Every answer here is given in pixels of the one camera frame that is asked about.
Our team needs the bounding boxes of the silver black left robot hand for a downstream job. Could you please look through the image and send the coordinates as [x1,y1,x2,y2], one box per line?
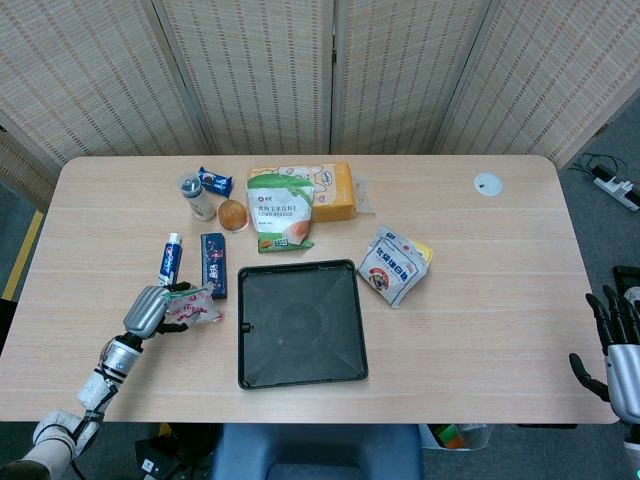
[122,281,201,339]

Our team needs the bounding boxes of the blue cookie packet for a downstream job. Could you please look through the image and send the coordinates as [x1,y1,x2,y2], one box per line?
[197,166,235,197]

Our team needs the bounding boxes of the black equipment block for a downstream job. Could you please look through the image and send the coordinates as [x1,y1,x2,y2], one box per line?
[611,265,640,304]

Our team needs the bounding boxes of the pink white powder bag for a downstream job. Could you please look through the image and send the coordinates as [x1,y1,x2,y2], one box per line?
[162,282,224,329]

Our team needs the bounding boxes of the white power strip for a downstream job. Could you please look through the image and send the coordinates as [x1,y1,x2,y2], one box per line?
[593,167,640,211]

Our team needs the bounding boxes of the black floor cable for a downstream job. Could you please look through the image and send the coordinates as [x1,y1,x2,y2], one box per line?
[569,152,626,177]

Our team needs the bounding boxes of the woven folding screen panel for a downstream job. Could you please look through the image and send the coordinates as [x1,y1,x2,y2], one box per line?
[329,0,494,156]
[152,0,335,156]
[434,0,640,169]
[0,0,219,169]

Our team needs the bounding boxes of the black box with label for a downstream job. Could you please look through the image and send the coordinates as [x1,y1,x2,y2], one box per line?
[133,434,182,480]

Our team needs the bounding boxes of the yellow tissue pack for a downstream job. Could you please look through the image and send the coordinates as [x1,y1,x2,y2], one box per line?
[248,160,376,224]

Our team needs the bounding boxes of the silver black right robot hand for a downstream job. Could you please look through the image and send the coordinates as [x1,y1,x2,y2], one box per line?
[568,284,640,426]

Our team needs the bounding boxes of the black plastic tray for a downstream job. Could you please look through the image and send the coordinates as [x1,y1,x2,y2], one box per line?
[236,258,370,391]

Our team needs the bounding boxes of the green white corn starch bag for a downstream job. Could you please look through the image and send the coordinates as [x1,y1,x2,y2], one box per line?
[245,173,316,255]

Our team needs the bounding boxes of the orange jelly cup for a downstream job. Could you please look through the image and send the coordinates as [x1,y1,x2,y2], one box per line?
[217,198,250,234]

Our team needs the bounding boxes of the blue chair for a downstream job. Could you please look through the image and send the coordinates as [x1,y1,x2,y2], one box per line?
[209,423,425,480]

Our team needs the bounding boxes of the white castor sugar bag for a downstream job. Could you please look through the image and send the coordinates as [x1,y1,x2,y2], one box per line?
[357,224,426,310]

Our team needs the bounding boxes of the bin with coloured items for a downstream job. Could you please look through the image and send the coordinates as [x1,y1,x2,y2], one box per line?
[418,423,495,452]

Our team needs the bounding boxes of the dark blue floral box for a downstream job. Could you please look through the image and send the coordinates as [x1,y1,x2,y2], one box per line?
[200,232,229,301]

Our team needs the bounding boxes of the white blue toothpaste tube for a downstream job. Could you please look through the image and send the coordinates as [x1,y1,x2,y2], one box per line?
[157,231,184,288]

